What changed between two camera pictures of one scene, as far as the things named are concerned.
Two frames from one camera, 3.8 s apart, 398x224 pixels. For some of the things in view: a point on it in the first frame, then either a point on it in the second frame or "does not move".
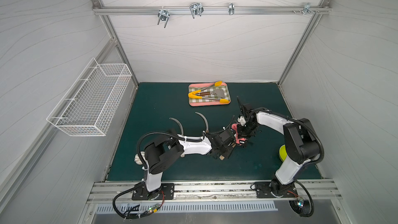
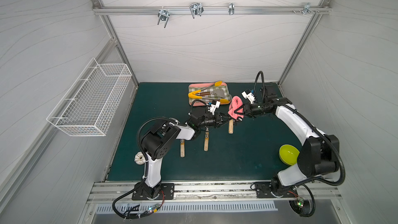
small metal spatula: [219, 92] does not move
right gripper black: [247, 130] to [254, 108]
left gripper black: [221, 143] to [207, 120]
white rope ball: [137, 158] does not move
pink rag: [234, 126] to [235, 103]
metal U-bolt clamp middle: [196, 9] does not move
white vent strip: [155, 207] does not move
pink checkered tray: [201, 94] does not move
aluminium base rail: [312, 191] does not move
